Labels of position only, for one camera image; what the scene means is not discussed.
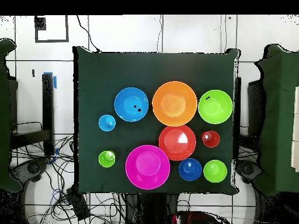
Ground large green bowl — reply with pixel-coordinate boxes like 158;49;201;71
197;89;234;125

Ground green covered side table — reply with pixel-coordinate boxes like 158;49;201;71
0;38;23;193
253;44;299;197

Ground large orange bowl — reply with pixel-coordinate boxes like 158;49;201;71
151;80;199;127

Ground red-orange cup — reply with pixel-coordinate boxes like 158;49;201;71
201;130;221;149

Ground large pink bowl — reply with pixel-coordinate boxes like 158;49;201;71
125;144;171;190

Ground green cup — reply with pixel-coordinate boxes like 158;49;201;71
98;150;116;169

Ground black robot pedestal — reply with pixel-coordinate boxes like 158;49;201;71
124;193;179;224

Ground floor cable tangle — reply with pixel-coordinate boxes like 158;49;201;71
11;135;127;224

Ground small dark blue bowl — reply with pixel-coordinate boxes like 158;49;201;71
178;157;203;182

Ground light blue bowl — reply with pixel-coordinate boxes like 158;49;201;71
113;87;150;123

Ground black L-shaped frame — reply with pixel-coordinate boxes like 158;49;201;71
10;73;55;156

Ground red-orange bowl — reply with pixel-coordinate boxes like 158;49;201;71
158;124;197;162

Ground small green bowl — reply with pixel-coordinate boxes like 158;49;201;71
203;159;228;184

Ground black upright bar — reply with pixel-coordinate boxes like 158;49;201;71
233;76;242;160

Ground black power strip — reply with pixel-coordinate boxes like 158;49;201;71
65;186;91;221

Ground black stand base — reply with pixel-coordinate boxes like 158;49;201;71
235;159;263;184
11;157;50;184

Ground light blue cup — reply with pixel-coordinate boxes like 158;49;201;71
98;114;117;132

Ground dark green tablecloth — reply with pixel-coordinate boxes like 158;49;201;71
72;45;240;195

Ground white boxes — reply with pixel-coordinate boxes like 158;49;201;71
290;86;299;173

